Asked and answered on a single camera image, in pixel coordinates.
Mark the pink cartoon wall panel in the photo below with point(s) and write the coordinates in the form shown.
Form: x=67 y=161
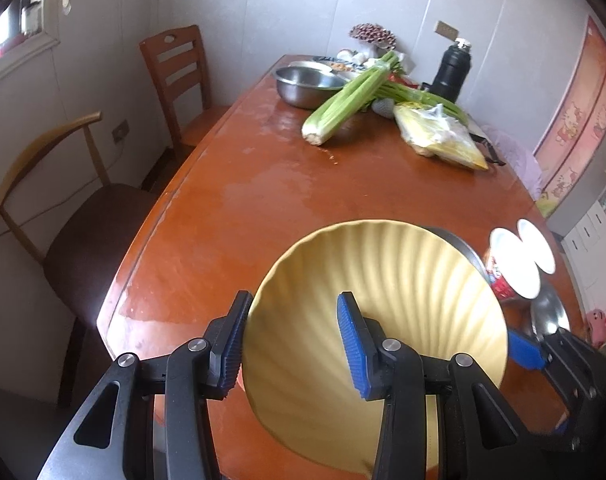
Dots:
x=583 y=120

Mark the white bowl dark outside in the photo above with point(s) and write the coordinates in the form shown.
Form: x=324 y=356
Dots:
x=535 y=245

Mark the white cabinet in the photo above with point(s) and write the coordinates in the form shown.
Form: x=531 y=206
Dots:
x=593 y=240

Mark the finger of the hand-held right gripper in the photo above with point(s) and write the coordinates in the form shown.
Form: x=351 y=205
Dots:
x=580 y=430
x=525 y=352

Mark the pink cloth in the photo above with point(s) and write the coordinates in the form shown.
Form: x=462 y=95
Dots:
x=518 y=160

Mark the window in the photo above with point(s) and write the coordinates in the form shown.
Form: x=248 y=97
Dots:
x=3 y=25

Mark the deep steel plate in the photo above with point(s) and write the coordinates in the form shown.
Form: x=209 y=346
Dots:
x=463 y=255

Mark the wrapped flower bouquet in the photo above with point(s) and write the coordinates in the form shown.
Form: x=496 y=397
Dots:
x=373 y=34

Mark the patterned dish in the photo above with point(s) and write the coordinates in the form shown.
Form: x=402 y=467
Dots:
x=340 y=66

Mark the steel basin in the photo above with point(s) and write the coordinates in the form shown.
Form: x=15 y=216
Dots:
x=303 y=87

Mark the yellow plastic food bag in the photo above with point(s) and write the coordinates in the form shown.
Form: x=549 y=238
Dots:
x=443 y=135

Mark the red packet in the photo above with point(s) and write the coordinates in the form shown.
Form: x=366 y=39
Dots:
x=400 y=80

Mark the curved-back chair dark seat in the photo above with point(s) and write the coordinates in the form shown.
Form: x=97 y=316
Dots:
x=93 y=240

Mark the thin celery bunch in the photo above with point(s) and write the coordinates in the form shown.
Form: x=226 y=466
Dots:
x=413 y=92

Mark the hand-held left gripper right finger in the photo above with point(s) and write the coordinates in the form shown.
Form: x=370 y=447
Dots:
x=353 y=355

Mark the large celery bunch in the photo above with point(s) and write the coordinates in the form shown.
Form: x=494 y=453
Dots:
x=333 y=110

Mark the black peeler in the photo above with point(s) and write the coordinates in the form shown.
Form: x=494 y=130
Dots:
x=490 y=152

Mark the brown slatted wooden chair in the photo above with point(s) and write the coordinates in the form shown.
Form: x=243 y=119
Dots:
x=193 y=130

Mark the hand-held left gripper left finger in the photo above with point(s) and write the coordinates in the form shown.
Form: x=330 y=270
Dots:
x=230 y=355

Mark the pink plush toy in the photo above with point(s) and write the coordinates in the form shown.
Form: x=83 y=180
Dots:
x=597 y=321

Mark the red paper bowl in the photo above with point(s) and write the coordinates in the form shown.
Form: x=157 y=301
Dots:
x=503 y=287

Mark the beige wall outlet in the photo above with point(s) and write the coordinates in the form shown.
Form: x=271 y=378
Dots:
x=446 y=29

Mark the black thermos flask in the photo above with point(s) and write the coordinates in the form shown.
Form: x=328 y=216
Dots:
x=448 y=75

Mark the yellow ribbed plate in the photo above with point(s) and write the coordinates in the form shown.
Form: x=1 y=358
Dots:
x=383 y=280

